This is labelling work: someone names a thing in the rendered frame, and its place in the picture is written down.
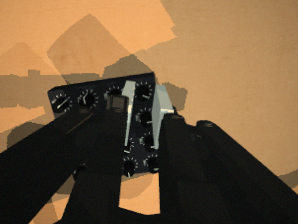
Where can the black knob panel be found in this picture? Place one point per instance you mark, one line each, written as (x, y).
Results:
(140, 157)

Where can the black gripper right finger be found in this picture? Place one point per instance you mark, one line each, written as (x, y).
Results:
(251, 192)

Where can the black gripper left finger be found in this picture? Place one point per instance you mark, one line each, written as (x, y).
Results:
(33, 169)

